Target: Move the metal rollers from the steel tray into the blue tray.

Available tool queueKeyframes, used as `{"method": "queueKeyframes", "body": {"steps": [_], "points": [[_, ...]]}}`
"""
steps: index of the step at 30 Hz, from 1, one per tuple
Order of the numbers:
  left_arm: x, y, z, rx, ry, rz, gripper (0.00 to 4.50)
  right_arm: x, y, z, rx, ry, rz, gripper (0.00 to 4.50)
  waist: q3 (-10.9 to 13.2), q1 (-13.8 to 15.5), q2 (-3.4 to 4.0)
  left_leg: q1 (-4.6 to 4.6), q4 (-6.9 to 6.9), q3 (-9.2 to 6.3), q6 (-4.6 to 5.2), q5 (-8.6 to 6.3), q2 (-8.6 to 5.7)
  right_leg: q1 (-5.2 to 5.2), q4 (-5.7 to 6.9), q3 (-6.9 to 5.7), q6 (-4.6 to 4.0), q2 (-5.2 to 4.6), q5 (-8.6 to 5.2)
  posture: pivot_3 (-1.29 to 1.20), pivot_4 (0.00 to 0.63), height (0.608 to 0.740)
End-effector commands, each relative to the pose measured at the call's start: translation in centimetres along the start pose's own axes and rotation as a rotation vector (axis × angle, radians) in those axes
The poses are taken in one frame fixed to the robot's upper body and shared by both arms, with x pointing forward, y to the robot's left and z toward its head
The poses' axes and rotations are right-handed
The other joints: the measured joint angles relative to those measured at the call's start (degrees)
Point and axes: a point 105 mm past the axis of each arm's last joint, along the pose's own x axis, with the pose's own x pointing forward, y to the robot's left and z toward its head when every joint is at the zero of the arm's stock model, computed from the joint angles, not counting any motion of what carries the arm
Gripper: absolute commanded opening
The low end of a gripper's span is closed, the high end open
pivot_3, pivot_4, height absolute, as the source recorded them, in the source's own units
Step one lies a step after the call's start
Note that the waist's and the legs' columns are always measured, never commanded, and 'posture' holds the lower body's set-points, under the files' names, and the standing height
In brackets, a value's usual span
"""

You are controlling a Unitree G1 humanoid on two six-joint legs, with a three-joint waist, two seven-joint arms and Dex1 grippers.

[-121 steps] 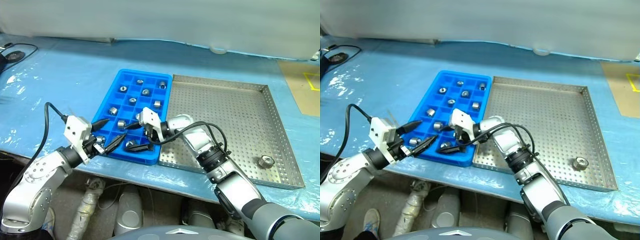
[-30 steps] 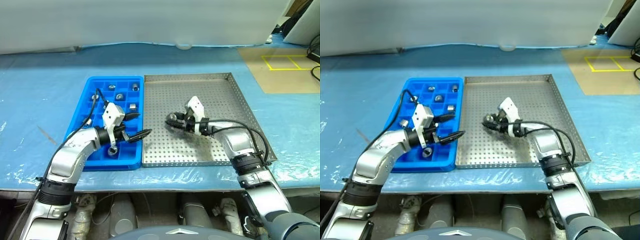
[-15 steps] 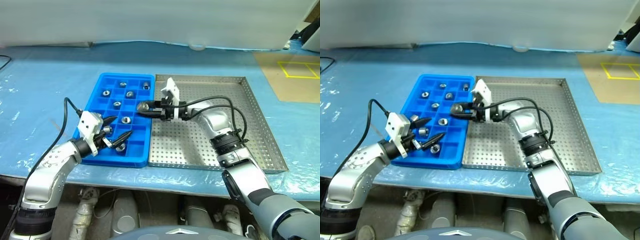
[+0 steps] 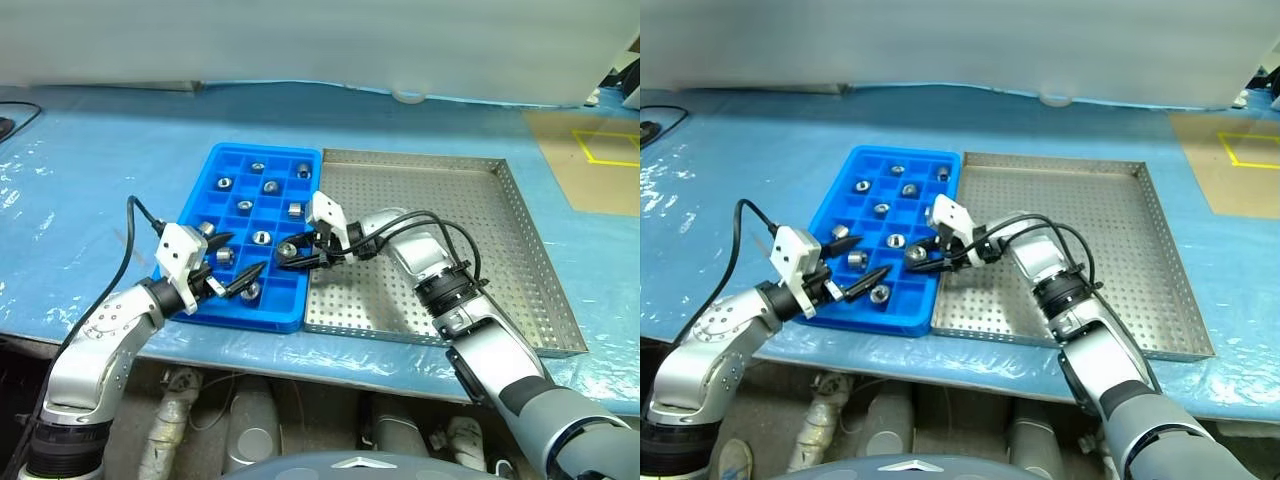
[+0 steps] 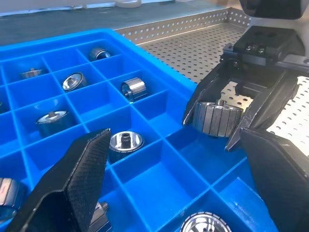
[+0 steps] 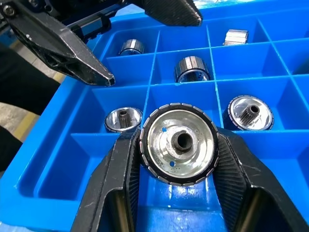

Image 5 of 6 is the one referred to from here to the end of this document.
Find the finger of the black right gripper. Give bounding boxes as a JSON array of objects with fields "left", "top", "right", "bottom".
[
  {"left": 225, "top": 70, "right": 299, "bottom": 152},
  {"left": 182, "top": 62, "right": 234, "bottom": 127}
]

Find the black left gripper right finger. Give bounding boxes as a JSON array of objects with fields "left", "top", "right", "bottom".
[{"left": 240, "top": 127, "right": 309, "bottom": 232}]

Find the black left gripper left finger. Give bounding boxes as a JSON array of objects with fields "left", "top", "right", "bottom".
[{"left": 6, "top": 128, "right": 112, "bottom": 232}]

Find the blue compartment tray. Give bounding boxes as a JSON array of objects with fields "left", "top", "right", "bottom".
[{"left": 0, "top": 28, "right": 281, "bottom": 232}]

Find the perforated metal tray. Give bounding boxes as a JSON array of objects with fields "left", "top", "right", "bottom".
[{"left": 112, "top": 6, "right": 309, "bottom": 150}]

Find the white tape roll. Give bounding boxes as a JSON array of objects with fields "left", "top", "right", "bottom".
[{"left": 113, "top": 0, "right": 142, "bottom": 8}]

